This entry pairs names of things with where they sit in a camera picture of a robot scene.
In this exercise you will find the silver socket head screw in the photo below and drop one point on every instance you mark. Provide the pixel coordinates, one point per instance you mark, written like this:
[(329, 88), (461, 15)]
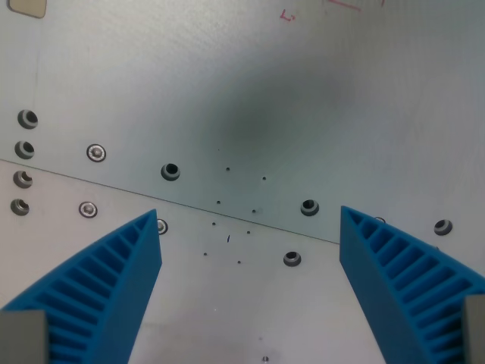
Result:
[(96, 152), (380, 219), (163, 226), (88, 209)]

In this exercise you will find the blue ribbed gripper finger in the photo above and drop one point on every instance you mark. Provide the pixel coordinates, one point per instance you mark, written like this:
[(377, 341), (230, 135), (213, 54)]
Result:
[(382, 280), (113, 280)]

